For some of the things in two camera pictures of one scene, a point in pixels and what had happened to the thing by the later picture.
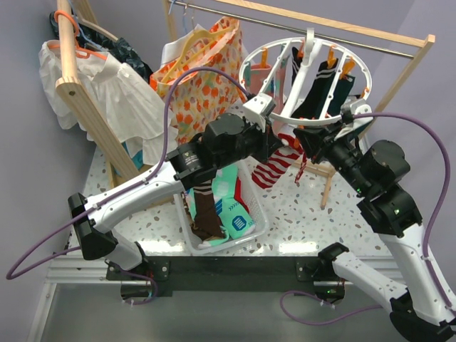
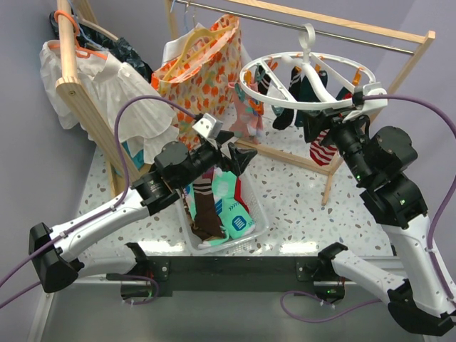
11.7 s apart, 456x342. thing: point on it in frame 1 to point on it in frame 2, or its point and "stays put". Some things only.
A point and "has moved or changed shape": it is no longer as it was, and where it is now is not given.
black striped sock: x=296 y=62 to x=286 y=116
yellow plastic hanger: x=211 y=35 stays put
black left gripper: x=269 y=142 to x=239 y=157
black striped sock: x=312 y=103 to x=263 y=85
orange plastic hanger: x=80 y=51 stays put
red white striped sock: x=302 y=165 has moved or changed shape
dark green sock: x=341 y=95 to x=306 y=94
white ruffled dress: x=133 y=117 stays put
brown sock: x=206 y=224 stays put
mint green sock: x=236 y=221 stays put
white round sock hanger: x=311 y=80 has moved or changed shape
